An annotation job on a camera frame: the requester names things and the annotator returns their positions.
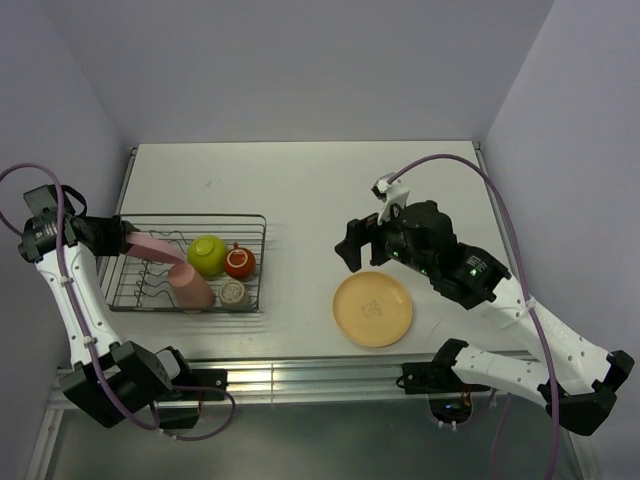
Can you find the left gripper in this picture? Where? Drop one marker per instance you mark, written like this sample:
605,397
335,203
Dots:
115,229

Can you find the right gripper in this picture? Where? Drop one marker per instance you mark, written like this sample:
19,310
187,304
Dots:
359,232

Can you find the pink plate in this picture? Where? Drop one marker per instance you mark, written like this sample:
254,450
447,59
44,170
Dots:
145,247

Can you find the yellow plate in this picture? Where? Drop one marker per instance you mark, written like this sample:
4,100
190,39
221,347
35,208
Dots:
372,309

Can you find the green bowl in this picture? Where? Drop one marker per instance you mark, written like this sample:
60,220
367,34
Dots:
206,254

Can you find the pink cup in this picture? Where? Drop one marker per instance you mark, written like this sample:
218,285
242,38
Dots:
189,288

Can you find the orange mug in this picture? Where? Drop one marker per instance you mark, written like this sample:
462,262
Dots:
239,263

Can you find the small speckled grey cup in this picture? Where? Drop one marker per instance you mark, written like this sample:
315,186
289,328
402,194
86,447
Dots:
233,294

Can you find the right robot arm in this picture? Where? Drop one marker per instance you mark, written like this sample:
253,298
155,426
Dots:
568,374

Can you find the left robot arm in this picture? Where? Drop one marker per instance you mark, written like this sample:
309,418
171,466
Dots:
111,377

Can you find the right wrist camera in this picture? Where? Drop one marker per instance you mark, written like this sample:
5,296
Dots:
393,194

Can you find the metal wire dish rack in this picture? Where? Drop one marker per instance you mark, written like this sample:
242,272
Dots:
132,284

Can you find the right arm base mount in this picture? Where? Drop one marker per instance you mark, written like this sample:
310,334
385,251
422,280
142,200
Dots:
452,403

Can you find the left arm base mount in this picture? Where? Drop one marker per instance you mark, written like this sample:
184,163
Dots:
180,410

